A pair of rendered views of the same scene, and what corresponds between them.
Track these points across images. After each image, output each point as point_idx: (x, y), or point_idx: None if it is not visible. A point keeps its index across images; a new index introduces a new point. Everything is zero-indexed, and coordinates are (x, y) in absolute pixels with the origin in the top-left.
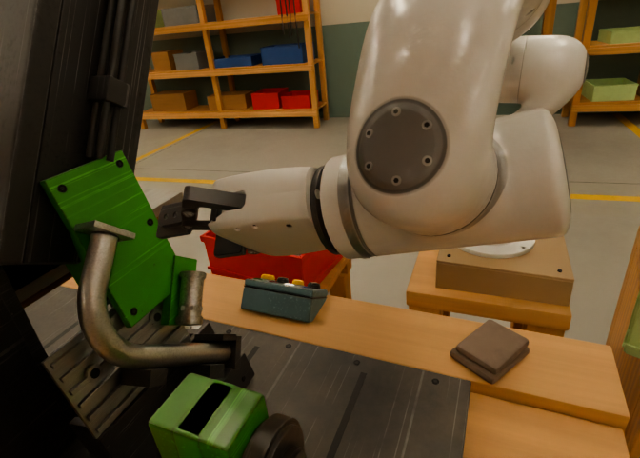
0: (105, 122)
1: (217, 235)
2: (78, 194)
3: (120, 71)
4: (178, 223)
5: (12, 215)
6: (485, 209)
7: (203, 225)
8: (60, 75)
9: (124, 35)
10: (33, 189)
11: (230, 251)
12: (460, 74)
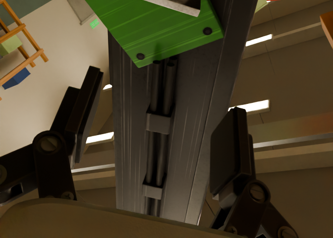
0: (168, 98)
1: (98, 102)
2: (190, 25)
3: (154, 135)
4: (252, 173)
5: None
6: None
7: (257, 229)
8: (200, 117)
9: (153, 157)
10: (227, 22)
11: (91, 109)
12: None
